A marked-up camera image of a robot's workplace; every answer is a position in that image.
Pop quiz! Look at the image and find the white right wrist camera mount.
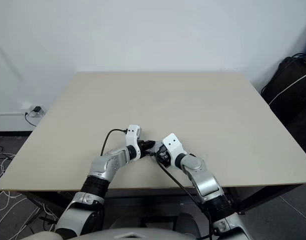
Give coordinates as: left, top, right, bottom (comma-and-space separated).
161, 133, 185, 168

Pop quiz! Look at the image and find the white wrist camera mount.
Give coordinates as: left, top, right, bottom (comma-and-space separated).
161, 133, 185, 168
124, 124, 143, 161

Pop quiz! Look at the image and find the white floor cable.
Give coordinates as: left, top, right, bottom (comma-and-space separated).
0, 189, 56, 227

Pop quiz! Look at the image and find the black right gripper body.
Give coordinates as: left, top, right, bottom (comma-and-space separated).
155, 147, 173, 168

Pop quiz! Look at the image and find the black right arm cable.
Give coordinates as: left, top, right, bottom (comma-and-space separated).
156, 158, 215, 237

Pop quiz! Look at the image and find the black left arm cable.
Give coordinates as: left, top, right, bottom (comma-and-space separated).
100, 128, 128, 158

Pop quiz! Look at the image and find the silver robot torso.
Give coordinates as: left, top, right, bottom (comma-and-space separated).
25, 219, 201, 240

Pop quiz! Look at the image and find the black adapter cable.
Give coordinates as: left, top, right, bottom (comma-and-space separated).
24, 111, 38, 127

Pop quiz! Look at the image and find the black bag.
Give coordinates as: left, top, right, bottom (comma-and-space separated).
261, 55, 306, 161

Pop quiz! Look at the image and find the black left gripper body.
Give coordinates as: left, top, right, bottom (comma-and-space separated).
137, 139, 149, 159

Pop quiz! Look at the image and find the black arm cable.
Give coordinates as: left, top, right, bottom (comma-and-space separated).
156, 158, 215, 237
100, 128, 128, 158

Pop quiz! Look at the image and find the white power strip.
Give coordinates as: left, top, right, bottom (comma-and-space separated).
17, 104, 47, 118

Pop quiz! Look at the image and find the white cord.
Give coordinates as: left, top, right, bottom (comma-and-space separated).
269, 71, 306, 105

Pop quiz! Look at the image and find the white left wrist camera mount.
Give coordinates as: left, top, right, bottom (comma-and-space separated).
124, 124, 143, 161

